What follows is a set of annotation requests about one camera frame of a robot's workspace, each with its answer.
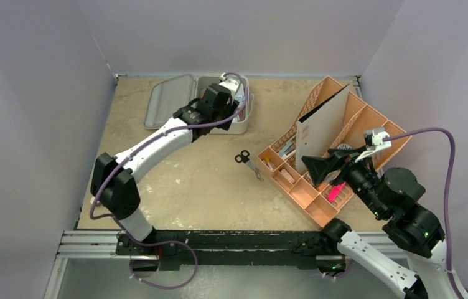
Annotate grey medicine case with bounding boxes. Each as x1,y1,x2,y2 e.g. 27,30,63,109
143,74,255,135

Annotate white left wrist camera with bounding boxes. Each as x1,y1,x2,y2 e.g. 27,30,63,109
219,73,245,98

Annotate pink eraser block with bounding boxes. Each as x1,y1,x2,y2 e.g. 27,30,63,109
279,168,295,184

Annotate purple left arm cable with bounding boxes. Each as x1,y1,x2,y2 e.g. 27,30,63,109
88,72,248,290

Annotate pink sticky note block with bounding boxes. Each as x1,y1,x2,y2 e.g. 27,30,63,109
327,183,345,203

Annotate yellow white marker pen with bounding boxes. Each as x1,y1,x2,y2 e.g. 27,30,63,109
264,157,274,170

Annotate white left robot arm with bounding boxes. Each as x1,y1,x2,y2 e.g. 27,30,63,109
90,78,250,255

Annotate peach plastic desk organizer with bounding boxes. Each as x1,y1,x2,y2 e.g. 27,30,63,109
255,77,409,227

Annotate black handled scissors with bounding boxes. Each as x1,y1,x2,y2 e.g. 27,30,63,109
235,149,264,181

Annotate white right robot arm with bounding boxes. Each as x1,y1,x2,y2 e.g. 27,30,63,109
319,160,468,298

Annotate grey stapler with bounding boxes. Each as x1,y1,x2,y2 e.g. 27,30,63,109
278,141,296,160

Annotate white blue mask packet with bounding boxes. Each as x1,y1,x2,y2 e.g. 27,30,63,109
234,83,245,122

